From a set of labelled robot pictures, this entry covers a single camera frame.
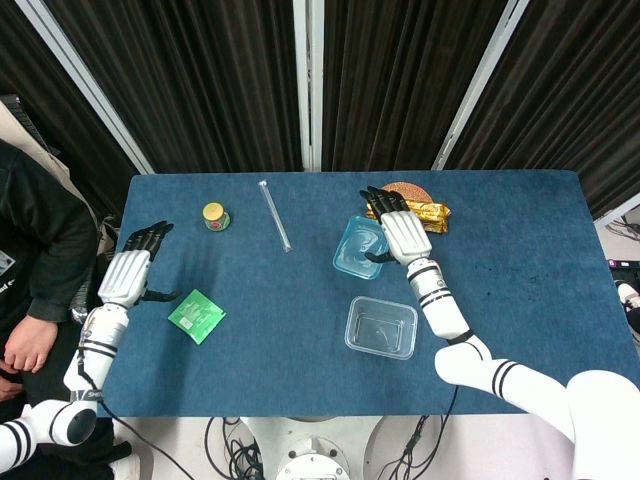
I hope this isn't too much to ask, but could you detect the bare hand of person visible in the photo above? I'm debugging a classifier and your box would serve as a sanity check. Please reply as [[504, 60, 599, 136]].
[[3, 314, 55, 374]]

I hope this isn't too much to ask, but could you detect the person in black jacket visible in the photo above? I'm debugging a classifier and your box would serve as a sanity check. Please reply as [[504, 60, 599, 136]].
[[0, 139, 132, 480]]

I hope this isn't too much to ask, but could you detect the metal chair frame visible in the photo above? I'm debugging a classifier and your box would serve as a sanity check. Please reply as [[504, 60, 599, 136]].
[[69, 217, 119, 331]]

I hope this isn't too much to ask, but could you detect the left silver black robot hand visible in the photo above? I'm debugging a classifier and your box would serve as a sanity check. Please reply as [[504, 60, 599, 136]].
[[97, 221, 184, 309]]

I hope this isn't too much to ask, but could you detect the round woven brown coaster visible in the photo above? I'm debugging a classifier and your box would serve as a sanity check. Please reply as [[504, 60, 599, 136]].
[[382, 182, 429, 204]]

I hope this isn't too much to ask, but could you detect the white diagonal frame post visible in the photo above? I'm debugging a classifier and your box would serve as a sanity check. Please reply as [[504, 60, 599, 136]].
[[432, 0, 530, 171], [14, 0, 154, 175]]

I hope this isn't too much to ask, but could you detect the black cable bundle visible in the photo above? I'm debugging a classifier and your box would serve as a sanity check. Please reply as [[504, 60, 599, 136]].
[[389, 414, 459, 480], [205, 415, 264, 480]]

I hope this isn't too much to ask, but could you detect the clear plastic container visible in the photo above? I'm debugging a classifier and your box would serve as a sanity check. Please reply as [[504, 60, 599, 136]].
[[344, 295, 419, 360]]

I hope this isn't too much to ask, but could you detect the green sachet packet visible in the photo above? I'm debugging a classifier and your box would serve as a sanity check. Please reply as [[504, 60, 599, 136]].
[[167, 288, 227, 346]]

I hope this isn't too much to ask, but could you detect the white and black device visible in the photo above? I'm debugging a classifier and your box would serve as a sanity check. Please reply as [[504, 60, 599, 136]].
[[614, 279, 640, 346]]

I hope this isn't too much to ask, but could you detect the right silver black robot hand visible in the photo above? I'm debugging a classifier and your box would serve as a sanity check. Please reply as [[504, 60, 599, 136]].
[[359, 186, 434, 267]]

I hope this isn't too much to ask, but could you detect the black pleated curtain panel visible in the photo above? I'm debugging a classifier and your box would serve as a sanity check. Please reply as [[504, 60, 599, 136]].
[[42, 0, 304, 175], [0, 0, 139, 221], [444, 0, 640, 219], [322, 0, 511, 173]]

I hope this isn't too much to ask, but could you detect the white vertical frame post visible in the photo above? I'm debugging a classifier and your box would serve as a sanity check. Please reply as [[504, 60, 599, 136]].
[[292, 0, 325, 173]]

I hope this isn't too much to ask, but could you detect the gold biscuit packet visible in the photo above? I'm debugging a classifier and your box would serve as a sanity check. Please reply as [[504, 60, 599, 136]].
[[365, 198, 453, 235]]

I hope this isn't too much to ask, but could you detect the small jar with yellow lid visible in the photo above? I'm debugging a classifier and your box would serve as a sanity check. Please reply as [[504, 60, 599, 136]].
[[201, 201, 232, 234]]

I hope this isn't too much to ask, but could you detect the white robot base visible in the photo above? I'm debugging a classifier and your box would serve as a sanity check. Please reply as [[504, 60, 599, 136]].
[[239, 415, 386, 480]]

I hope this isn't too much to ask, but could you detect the blue tablecloth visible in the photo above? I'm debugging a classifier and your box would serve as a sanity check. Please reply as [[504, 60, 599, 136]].
[[97, 169, 640, 419]]

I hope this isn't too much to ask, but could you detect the clear plastic straw tube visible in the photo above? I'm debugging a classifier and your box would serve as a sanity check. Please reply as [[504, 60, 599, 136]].
[[257, 179, 294, 254]]

